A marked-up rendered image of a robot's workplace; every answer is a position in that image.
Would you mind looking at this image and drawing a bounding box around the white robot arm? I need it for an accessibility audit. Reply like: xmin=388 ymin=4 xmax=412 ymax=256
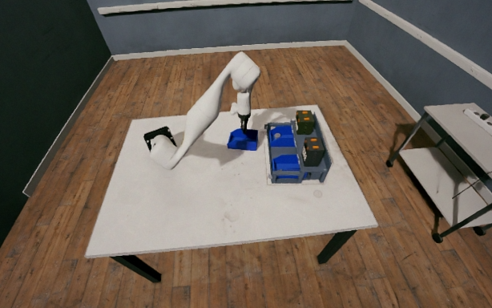
xmin=150 ymin=52 xmax=261 ymax=170

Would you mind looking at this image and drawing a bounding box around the grey metal shelf rack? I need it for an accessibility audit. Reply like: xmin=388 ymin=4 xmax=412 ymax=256
xmin=264 ymin=112 xmax=332 ymax=184

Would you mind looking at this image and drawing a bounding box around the dark green tool case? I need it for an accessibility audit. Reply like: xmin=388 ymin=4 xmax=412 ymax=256
xmin=294 ymin=110 xmax=315 ymax=135

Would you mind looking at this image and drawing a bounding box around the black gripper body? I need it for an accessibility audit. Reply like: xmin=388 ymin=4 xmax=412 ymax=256
xmin=237 ymin=112 xmax=251 ymax=125

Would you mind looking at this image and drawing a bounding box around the black tool case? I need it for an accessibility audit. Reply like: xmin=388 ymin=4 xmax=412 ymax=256
xmin=301 ymin=137 xmax=325 ymax=167

